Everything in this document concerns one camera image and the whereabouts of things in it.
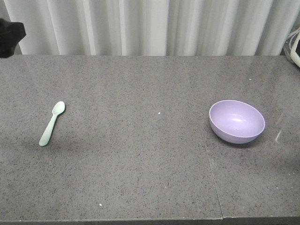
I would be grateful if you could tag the lilac plastic bowl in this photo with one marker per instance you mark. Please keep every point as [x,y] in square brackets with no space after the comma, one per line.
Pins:
[235,121]

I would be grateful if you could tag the white pleated curtain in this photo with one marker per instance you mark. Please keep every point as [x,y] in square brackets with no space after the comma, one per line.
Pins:
[153,27]

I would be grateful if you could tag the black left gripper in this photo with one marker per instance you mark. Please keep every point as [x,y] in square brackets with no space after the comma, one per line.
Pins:
[11,33]

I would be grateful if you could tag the mint green plastic spoon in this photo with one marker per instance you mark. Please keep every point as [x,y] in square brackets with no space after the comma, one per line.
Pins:
[58,109]

